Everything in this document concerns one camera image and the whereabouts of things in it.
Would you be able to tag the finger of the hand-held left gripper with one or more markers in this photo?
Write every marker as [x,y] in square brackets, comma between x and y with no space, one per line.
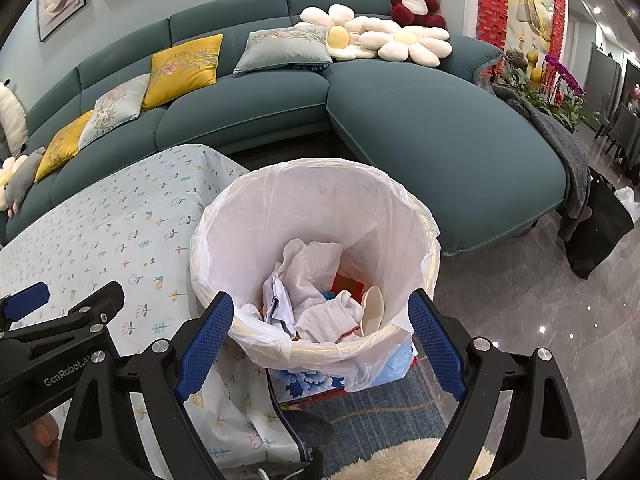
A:
[27,300]
[95,310]

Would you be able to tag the black bag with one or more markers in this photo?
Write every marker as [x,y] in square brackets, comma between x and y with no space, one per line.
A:
[600,230]

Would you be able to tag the red and white paper cup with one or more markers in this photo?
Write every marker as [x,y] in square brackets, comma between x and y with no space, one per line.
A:
[372,307]

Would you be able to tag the person's left hand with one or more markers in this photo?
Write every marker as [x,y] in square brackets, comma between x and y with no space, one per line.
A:
[42,430]

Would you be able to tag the cream fluffy rug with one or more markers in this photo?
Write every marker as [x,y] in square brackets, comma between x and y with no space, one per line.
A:
[400,460]

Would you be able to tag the grey dining chair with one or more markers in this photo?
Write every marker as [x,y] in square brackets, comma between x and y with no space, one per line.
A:
[620,130]

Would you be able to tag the potted orchid plant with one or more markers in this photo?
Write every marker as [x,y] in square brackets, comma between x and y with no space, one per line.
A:
[560,90]

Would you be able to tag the white flower cushion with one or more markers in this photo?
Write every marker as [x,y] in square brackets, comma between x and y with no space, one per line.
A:
[7,180]
[337,37]
[405,40]

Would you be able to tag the bin with white liner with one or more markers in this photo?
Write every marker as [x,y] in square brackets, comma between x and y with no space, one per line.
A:
[310,200]

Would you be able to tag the grey plush toy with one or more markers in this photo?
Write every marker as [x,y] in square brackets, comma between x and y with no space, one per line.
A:
[25,175]

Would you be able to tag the small framed painting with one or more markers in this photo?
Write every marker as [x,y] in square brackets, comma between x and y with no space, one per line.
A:
[60,2]

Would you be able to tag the teal sofa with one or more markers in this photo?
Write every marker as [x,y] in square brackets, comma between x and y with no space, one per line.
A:
[280,105]

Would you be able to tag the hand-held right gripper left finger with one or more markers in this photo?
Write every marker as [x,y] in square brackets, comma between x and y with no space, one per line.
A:
[205,347]

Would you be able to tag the red bordered wall hanging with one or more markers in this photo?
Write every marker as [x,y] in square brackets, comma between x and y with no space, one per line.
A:
[492,10]

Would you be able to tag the grey throw blanket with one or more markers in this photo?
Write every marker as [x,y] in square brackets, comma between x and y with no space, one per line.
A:
[555,145]

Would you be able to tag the white plastic bag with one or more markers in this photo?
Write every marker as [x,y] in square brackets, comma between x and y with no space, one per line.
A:
[629,202]

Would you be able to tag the blue rug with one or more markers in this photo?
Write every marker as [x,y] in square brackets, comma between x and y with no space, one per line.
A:
[380,420]

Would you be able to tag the small yellow embroidered pillow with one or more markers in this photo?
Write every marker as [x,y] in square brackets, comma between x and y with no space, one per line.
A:
[62,145]

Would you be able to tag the floral tablecloth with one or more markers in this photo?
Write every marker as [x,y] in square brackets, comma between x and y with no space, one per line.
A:
[125,220]

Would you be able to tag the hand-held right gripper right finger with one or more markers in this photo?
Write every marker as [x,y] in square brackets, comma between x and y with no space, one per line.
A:
[440,347]

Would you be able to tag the large yellow embroidered pillow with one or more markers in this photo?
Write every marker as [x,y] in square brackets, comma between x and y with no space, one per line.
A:
[182,67]

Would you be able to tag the pale blue embroidered pillow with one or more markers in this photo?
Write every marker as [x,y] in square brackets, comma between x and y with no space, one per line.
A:
[280,47]
[112,107]

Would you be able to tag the long white plush toy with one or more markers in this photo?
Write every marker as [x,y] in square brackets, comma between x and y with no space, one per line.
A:
[12,120]

